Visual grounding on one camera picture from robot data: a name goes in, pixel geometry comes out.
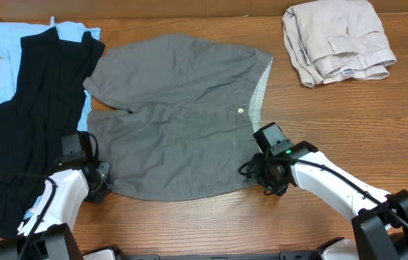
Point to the folded beige trousers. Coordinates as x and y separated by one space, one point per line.
330 41

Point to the black shirt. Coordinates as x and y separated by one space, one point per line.
47 105

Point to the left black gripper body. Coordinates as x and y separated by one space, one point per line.
101 186

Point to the grey shorts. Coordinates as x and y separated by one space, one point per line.
181 113

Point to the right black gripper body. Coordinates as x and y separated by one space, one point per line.
255 169

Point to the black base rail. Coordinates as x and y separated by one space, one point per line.
225 256

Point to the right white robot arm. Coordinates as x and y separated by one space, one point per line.
379 219

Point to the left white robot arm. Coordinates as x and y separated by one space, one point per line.
48 233

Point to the light blue shirt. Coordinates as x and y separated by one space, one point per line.
10 54

